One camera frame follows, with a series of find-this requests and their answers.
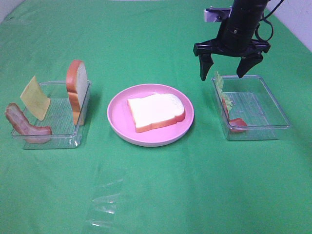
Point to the bacon strip from tray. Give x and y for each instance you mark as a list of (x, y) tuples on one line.
[(22, 125)]

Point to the ham strip from tray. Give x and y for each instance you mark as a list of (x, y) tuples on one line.
[(236, 122)]

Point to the clear plastic bag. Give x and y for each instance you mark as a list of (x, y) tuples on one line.
[(104, 203)]

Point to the right clear plastic tray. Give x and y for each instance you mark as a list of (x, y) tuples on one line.
[(254, 102)]

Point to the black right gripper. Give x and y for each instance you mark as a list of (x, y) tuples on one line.
[(250, 56)]

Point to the left clear plastic tray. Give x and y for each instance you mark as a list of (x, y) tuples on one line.
[(59, 116)]

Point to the bread slice in left tray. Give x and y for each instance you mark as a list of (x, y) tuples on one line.
[(76, 85)]

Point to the green lettuce leaf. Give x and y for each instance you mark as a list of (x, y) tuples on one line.
[(219, 83)]

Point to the pink round plate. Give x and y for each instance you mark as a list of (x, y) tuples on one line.
[(120, 117)]

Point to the clear plastic tray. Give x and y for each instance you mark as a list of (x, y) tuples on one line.
[(254, 102), (59, 116)]

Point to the yellow cheese slice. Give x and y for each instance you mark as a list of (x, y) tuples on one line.
[(35, 100)]

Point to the bread slice from tray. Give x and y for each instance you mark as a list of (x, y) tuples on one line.
[(156, 111)]

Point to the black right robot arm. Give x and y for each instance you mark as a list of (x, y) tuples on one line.
[(234, 38)]

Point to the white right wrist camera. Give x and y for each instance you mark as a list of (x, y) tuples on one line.
[(216, 14)]

